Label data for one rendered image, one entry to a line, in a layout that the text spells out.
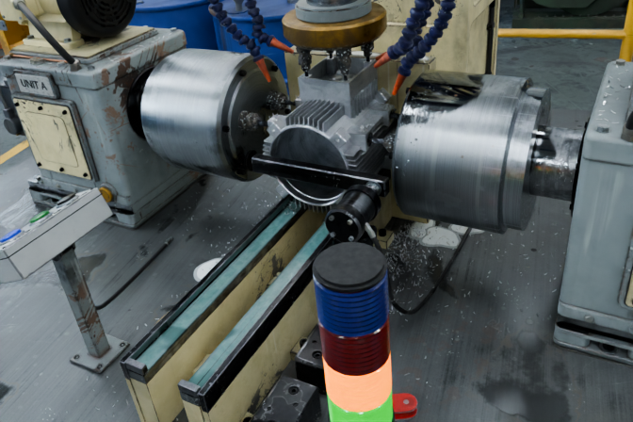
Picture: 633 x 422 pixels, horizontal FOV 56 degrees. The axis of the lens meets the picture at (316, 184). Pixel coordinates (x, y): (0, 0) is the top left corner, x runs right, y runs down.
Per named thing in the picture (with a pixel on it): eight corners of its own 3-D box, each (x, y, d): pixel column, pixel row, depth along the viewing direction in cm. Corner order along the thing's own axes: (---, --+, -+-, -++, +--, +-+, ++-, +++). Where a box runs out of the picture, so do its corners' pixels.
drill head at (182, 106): (181, 128, 147) (158, 28, 134) (311, 150, 131) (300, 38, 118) (107, 177, 128) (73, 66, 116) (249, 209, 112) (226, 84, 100)
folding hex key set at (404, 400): (415, 400, 86) (414, 391, 85) (419, 419, 83) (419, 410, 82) (354, 405, 86) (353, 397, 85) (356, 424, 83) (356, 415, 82)
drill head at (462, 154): (398, 165, 122) (397, 45, 109) (621, 202, 104) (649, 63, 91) (347, 232, 103) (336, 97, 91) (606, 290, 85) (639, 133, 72)
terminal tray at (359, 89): (330, 89, 118) (327, 55, 114) (380, 95, 113) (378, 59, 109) (300, 114, 109) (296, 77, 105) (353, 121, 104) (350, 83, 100)
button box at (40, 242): (89, 220, 97) (72, 192, 95) (115, 214, 92) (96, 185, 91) (-1, 284, 84) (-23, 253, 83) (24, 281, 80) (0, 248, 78)
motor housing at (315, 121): (317, 155, 127) (309, 71, 118) (401, 170, 119) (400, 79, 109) (268, 202, 113) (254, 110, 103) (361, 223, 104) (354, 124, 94)
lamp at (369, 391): (343, 352, 58) (340, 318, 56) (401, 372, 56) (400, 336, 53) (315, 398, 54) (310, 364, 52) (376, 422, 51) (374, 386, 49)
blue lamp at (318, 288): (336, 282, 54) (332, 241, 51) (399, 299, 51) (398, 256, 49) (304, 325, 49) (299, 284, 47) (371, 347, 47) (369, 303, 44)
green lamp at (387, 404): (346, 384, 61) (343, 352, 58) (402, 404, 58) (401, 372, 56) (318, 431, 56) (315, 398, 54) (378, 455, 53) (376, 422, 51)
